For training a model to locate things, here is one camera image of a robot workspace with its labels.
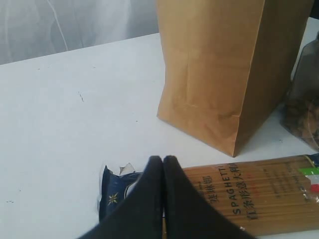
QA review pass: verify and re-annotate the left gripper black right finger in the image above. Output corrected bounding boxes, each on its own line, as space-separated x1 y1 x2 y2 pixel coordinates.
163 155 249 239

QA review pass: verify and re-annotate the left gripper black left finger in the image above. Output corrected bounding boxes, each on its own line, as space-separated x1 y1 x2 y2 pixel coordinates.
81 156 163 239

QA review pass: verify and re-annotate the clear jar with gold lid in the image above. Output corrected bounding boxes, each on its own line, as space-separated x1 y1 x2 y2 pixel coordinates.
281 36 319 151

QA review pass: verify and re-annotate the brown paper shopping bag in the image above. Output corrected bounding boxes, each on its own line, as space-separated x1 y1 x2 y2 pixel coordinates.
157 0 314 157

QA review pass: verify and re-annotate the spaghetti packet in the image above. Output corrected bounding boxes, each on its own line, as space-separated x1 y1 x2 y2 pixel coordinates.
99 155 319 239

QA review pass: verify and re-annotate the white backdrop curtain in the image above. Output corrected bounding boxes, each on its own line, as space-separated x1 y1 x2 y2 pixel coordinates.
0 0 159 64

